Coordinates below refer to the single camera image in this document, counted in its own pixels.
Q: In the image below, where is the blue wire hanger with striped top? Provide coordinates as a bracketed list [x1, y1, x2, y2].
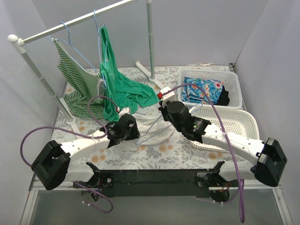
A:
[49, 22, 97, 73]

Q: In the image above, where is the white laundry basket tipped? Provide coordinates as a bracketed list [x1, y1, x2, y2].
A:
[189, 106, 260, 139]

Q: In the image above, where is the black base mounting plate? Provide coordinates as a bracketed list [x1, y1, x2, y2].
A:
[72, 168, 225, 199]

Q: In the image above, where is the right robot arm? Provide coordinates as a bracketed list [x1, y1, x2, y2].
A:
[158, 101, 287, 187]

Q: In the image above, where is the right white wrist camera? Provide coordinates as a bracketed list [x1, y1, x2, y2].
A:
[157, 87, 176, 105]

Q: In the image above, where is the green t-shirt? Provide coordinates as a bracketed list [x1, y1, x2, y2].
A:
[99, 26, 159, 121]

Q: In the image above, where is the green striped tank top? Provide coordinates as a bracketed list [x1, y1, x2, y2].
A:
[54, 40, 105, 120]

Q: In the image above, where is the white laundry basket upright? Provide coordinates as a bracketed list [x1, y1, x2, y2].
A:
[178, 68, 242, 110]

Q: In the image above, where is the white clothes rack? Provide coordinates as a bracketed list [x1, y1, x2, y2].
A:
[7, 0, 173, 136]

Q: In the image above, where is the floral patterned table mat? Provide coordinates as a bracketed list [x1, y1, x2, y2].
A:
[45, 65, 254, 171]

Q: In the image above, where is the black garment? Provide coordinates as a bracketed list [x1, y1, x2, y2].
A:
[216, 86, 230, 106]

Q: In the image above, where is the blue floral garment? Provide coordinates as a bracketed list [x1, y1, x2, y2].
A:
[181, 76, 225, 105]

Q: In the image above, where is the white tank top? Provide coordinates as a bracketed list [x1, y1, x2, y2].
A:
[120, 113, 174, 151]

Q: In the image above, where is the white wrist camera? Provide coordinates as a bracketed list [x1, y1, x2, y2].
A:
[117, 107, 131, 117]
[157, 87, 176, 105]

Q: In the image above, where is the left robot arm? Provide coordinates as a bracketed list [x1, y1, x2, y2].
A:
[31, 114, 140, 190]

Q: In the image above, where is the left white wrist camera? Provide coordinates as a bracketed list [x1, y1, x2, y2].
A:
[117, 107, 131, 117]

